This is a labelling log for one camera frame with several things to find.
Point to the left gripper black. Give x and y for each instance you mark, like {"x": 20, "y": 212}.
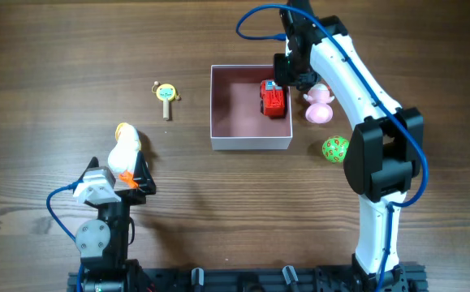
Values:
{"x": 126, "y": 195}

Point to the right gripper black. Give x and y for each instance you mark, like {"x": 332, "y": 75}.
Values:
{"x": 285, "y": 69}

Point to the white yellow duck plush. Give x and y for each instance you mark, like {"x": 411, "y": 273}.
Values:
{"x": 122, "y": 158}

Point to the red toy fire truck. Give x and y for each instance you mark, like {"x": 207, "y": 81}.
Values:
{"x": 272, "y": 97}

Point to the pink pig toy figure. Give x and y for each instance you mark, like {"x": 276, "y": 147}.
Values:
{"x": 319, "y": 97}

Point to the green numbered ball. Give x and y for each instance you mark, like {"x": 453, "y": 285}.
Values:
{"x": 334, "y": 149}

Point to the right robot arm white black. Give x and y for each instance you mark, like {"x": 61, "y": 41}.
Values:
{"x": 384, "y": 163}

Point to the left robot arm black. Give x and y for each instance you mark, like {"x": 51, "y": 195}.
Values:
{"x": 103, "y": 242}

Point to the pink open cardboard box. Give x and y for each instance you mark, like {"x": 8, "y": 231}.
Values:
{"x": 236, "y": 121}

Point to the yellow wooden rattle toy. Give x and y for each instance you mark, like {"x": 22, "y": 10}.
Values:
{"x": 165, "y": 93}

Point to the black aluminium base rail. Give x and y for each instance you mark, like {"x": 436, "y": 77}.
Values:
{"x": 242, "y": 280}

